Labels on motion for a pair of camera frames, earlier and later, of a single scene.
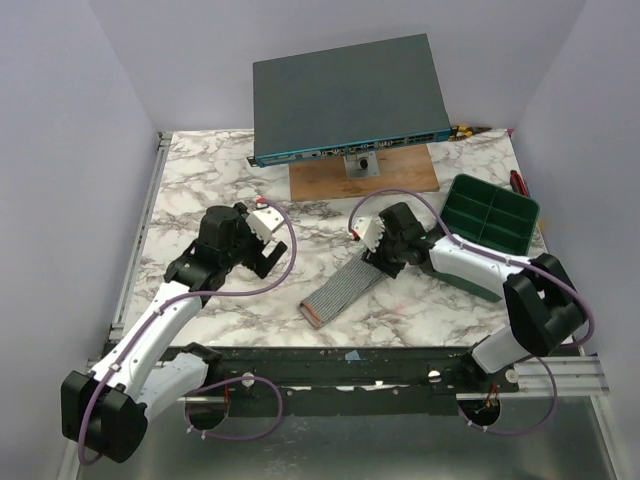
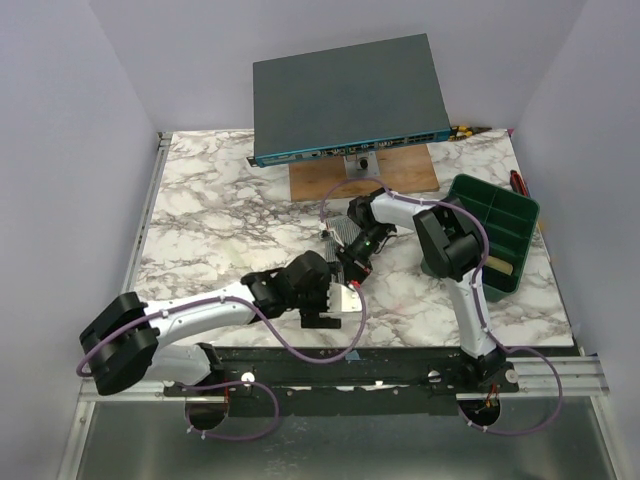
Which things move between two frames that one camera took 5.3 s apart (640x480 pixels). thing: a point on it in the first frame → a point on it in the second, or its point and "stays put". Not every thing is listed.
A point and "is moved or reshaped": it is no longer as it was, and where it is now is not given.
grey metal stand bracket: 362,165 stays put
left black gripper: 246,227 → 312,318
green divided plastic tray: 491,218 stays put
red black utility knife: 518,184 stays put
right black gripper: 388,262 → 353,265
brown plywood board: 404,170 stays put
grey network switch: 348,99 stays put
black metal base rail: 349,380 stays put
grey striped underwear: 342,287 is moved or reshaped
